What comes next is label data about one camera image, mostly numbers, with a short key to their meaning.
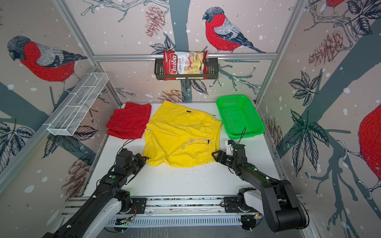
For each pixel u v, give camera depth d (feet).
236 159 2.29
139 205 2.39
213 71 3.09
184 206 2.46
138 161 2.29
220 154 2.61
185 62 2.87
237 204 2.38
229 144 2.72
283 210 1.34
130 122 3.50
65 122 2.32
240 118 3.74
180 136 3.23
